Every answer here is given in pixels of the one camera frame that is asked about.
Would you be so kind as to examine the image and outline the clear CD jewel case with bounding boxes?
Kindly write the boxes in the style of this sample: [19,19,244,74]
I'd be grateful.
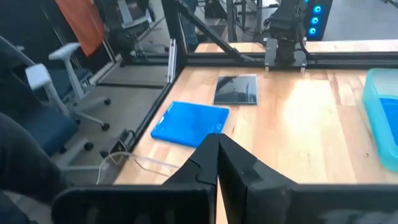
[213,73,259,106]

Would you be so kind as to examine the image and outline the orange cloth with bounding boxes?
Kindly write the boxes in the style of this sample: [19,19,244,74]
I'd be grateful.
[55,0,107,57]

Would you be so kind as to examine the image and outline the clear plastic bin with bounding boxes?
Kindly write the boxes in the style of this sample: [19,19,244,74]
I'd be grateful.
[95,151,182,186]

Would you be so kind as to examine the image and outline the black computer blue lights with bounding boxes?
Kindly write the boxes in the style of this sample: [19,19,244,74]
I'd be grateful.
[306,0,334,42]

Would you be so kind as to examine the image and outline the person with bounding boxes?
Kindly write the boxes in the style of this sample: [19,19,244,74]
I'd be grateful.
[0,111,71,224]

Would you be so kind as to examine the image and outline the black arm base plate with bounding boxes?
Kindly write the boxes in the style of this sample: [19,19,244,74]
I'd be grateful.
[264,37,308,74]

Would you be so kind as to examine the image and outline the black aluminium table frame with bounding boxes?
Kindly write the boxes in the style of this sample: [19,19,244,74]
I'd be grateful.
[126,0,398,152]

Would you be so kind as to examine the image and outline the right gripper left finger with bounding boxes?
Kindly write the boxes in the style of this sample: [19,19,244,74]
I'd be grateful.
[51,133,220,224]

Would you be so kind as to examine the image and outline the silver bracket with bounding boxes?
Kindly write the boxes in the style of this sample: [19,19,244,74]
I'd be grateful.
[167,39,177,84]

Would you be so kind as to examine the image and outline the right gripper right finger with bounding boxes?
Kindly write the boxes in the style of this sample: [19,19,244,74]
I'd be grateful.
[218,133,398,224]

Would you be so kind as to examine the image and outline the dark office chair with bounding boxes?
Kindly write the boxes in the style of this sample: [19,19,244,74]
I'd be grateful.
[102,0,170,68]

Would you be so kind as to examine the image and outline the teal plastic bin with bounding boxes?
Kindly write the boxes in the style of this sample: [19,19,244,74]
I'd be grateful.
[361,68,398,174]

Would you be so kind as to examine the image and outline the white blue office chair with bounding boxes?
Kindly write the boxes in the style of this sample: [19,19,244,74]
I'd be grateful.
[24,42,112,131]

